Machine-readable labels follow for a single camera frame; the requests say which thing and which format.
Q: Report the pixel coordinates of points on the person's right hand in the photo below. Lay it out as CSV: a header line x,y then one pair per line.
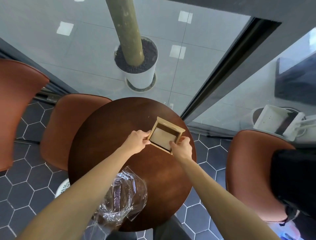
x,y
183,150

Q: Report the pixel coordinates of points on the person's left hand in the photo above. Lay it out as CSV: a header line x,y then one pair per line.
x,y
134,143

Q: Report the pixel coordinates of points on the person's right thumb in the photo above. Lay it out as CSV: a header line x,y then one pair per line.
x,y
173,144

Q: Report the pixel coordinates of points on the person's left thumb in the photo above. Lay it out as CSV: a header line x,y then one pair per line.
x,y
146,142

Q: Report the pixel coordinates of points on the small wooden box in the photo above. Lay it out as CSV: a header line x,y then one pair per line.
x,y
172,128

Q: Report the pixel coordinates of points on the person's right forearm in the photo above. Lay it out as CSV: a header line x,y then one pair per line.
x,y
222,197

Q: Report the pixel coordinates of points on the person's left forearm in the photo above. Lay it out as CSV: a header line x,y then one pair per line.
x,y
81,190

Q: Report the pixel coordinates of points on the crumpled clear plastic bag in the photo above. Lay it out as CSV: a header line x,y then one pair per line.
x,y
123,195

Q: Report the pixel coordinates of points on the round pot saucer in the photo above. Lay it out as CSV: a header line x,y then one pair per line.
x,y
151,85

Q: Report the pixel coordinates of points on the white round plant pot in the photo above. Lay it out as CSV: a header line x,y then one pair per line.
x,y
144,74

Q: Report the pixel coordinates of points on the orange-brown leather chair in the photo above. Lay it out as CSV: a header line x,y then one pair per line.
x,y
17,106
249,170
66,123

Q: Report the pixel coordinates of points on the white plastic basket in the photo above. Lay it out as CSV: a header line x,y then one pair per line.
x,y
61,188

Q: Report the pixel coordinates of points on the white rectangular planter box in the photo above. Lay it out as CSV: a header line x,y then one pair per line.
x,y
269,118
295,127

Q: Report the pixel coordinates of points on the metal sliding door track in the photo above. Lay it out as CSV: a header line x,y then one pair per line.
x,y
49,95

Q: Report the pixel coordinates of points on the green-brown tree trunk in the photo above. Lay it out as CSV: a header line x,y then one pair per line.
x,y
126,32

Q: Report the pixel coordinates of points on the black bag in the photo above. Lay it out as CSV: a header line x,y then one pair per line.
x,y
293,178

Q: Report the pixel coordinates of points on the black door frame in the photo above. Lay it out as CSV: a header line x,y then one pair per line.
x,y
229,69

